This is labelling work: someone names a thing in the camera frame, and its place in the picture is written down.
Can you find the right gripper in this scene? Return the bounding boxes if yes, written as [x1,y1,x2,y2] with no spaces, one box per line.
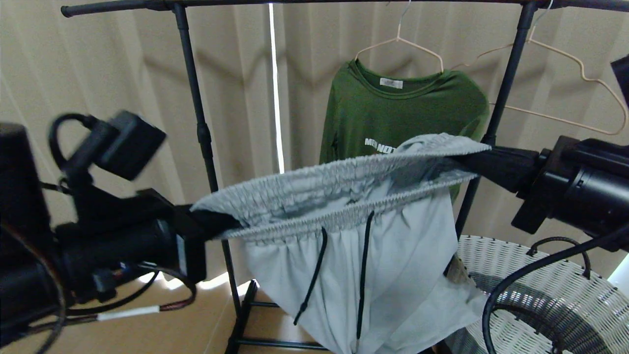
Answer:
[511,135,629,239]

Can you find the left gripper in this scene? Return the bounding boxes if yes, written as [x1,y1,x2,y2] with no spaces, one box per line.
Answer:
[54,189,207,298]

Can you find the pink clothes hanger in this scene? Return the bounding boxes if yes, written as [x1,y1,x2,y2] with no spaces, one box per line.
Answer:
[354,0,445,73]
[452,0,629,136]

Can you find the pale grey shorts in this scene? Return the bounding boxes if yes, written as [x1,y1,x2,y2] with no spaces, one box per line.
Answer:
[191,133,492,354]

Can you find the green long-sleeved shirt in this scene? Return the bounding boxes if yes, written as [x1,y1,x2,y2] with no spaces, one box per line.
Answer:
[319,59,491,286]

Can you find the white laundry basket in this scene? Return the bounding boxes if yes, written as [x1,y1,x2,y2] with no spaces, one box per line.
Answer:
[445,235,625,354]

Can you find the black clothes rack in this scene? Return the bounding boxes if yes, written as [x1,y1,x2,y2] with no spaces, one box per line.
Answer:
[61,0,629,352]

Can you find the beige curtain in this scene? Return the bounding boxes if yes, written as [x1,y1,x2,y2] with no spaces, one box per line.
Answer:
[0,0,629,295]

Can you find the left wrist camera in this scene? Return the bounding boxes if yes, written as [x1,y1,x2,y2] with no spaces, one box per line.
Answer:
[64,111,168,197]

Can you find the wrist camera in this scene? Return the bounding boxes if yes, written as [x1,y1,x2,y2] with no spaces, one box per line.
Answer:
[611,55,629,108]
[64,111,168,197]

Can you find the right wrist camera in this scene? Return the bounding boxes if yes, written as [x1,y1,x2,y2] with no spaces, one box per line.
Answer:
[611,55,629,108]

